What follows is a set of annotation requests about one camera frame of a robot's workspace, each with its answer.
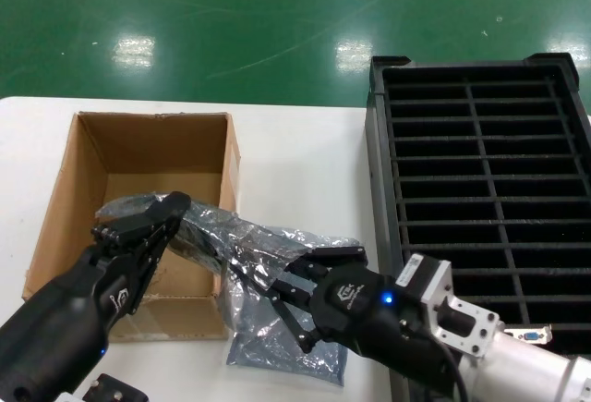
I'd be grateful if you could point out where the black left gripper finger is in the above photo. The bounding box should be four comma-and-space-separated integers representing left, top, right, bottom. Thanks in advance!
90, 191, 191, 249
124, 214, 184, 315

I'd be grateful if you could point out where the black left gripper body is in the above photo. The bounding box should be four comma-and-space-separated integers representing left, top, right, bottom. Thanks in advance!
0, 247, 156, 402

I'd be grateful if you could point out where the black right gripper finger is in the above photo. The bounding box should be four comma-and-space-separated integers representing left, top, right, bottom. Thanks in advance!
267, 281, 320, 354
285, 245, 368, 283

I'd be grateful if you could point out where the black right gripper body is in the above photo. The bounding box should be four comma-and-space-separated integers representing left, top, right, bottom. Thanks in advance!
311, 266, 463, 394

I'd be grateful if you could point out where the black graphics card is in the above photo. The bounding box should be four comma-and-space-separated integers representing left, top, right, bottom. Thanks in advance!
502, 324, 553, 344
168, 216, 296, 311

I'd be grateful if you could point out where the grey antistatic bag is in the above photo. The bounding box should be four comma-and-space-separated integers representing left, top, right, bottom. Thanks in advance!
94, 192, 324, 343
224, 230, 361, 387

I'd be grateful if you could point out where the black slotted container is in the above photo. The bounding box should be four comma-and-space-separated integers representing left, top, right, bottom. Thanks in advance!
363, 53, 591, 402

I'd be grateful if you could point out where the brown cardboard box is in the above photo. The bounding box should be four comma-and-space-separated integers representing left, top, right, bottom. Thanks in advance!
21, 111, 242, 343

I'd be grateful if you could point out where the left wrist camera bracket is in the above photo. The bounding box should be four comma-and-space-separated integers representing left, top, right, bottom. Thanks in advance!
80, 372, 151, 402

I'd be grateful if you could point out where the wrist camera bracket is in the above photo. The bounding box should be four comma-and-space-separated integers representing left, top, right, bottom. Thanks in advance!
394, 253, 505, 358
80, 372, 151, 402

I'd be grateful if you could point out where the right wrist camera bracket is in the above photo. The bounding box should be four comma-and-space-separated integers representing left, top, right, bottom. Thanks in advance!
394, 253, 505, 358

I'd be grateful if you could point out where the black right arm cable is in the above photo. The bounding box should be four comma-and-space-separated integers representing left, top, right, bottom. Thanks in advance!
433, 335, 470, 402

